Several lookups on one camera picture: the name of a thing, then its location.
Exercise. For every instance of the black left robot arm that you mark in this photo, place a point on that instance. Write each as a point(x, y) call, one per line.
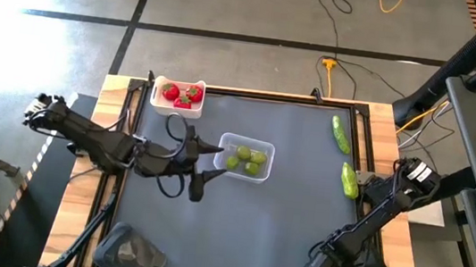
point(93, 139)

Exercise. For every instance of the grey table mat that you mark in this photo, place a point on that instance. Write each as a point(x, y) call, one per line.
point(263, 226)

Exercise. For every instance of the white box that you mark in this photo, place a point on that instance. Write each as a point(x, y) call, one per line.
point(428, 214)

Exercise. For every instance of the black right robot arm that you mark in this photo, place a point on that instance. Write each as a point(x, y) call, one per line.
point(382, 208)

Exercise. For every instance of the thick black stand pole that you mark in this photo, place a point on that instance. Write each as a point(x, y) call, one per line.
point(467, 56)

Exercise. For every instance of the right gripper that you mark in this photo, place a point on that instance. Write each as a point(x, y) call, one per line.
point(333, 263)

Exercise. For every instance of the dark grey plastic basket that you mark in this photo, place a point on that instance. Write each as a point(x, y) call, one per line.
point(130, 253)

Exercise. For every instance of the black striped floor panel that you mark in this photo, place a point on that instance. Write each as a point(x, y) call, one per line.
point(46, 201)

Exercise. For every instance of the black frame clamp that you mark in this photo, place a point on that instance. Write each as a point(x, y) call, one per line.
point(316, 95)
point(151, 74)

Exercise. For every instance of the clear plastic basket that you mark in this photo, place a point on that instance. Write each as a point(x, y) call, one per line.
point(220, 167)

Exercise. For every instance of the black metal table frame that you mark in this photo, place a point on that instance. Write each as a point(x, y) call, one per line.
point(269, 96)

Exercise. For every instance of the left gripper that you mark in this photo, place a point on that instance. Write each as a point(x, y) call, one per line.
point(167, 159)

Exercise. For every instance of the green toy cucumber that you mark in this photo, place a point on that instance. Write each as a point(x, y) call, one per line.
point(349, 181)
point(341, 135)

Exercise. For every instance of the slatted wooden panel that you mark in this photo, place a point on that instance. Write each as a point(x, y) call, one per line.
point(474, 12)

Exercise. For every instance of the white plastic basket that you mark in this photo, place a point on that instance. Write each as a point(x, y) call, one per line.
point(155, 106)

